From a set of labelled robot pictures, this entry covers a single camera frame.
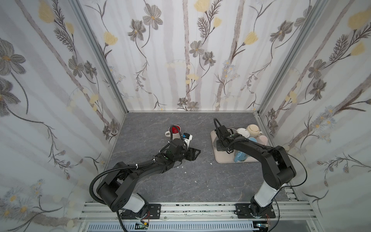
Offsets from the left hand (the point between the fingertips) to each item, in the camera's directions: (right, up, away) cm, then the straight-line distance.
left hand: (195, 147), depth 84 cm
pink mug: (+43, +4, +7) cm, 44 cm away
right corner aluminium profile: (+55, +23, +39) cm, 71 cm away
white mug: (+34, +8, +13) cm, 37 cm away
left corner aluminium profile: (-57, +28, +36) cm, 73 cm away
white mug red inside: (-13, +8, +19) cm, 24 cm away
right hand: (+16, +2, +10) cm, 19 cm away
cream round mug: (+42, +9, +14) cm, 45 cm away
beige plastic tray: (+19, -8, +9) cm, 23 cm away
